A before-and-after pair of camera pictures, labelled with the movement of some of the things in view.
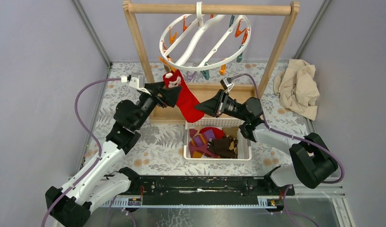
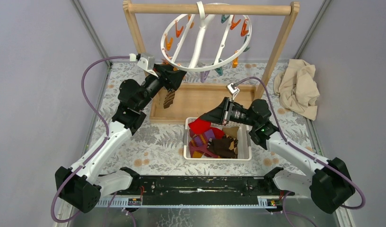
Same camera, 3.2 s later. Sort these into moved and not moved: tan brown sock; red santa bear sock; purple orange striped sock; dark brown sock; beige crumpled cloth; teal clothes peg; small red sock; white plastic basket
Moved: small red sock; teal clothes peg
Not moved: red santa bear sock; dark brown sock; beige crumpled cloth; tan brown sock; white plastic basket; purple orange striped sock
